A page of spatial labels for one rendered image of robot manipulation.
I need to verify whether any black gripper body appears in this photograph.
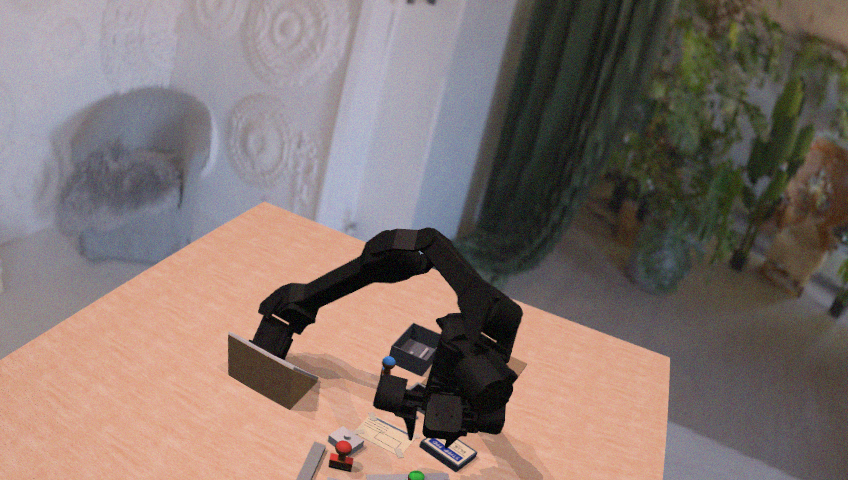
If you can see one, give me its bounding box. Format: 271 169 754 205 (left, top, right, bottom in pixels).
373 364 506 435

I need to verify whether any cream inspection card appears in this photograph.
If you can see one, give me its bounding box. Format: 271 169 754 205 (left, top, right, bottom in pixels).
351 412 420 458

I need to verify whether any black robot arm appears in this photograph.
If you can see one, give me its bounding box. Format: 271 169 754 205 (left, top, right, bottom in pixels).
249 227 524 441

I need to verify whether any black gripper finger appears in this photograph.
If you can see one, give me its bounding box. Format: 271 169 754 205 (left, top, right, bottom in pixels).
394 407 417 441
445 427 479 449

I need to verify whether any black stamp pad tin with blue label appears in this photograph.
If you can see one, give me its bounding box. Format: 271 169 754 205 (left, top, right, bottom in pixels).
419 438 477 473

